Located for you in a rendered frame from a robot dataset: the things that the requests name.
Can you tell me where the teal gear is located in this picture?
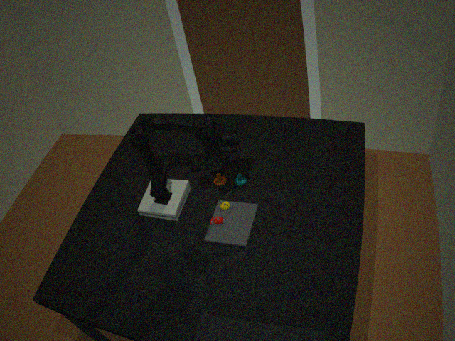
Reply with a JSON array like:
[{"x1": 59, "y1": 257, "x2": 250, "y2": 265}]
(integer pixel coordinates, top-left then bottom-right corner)
[{"x1": 235, "y1": 173, "x2": 247, "y2": 186}]

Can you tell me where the orange gear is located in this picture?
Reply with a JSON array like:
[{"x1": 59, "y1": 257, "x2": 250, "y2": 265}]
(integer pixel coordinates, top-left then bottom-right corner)
[{"x1": 214, "y1": 173, "x2": 227, "y2": 186}]

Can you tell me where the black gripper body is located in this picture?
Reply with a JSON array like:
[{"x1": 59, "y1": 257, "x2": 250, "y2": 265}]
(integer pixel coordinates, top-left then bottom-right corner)
[{"x1": 191, "y1": 146, "x2": 241, "y2": 173}]

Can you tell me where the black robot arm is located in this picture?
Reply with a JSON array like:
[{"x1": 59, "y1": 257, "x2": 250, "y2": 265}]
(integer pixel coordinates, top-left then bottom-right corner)
[{"x1": 130, "y1": 115, "x2": 239, "y2": 205}]

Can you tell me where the yellow gear with black stripe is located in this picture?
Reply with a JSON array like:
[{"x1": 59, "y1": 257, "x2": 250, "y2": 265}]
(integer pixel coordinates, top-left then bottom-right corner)
[{"x1": 220, "y1": 202, "x2": 230, "y2": 210}]

